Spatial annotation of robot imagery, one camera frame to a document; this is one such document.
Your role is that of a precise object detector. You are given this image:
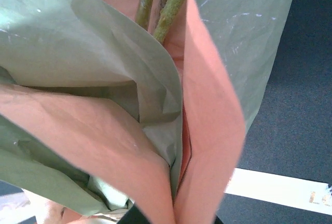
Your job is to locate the green and orange wrapping paper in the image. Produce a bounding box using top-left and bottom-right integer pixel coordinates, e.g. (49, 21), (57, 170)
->
(1, 0), (292, 223)

